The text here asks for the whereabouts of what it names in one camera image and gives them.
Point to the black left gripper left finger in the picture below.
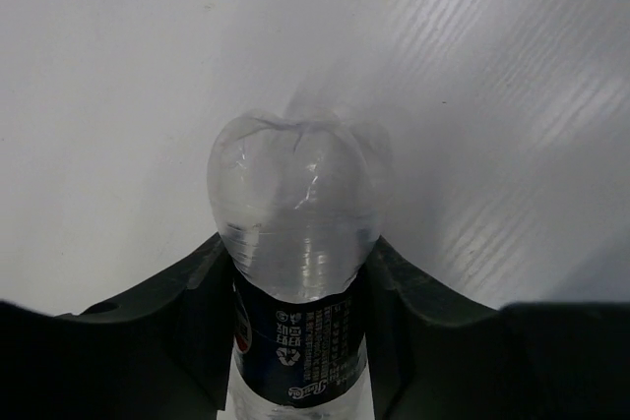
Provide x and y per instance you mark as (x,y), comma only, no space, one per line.
(159,350)

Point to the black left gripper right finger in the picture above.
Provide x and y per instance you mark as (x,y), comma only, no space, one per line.
(433,353)

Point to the clear bottle black label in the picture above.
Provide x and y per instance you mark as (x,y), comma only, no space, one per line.
(298,204)

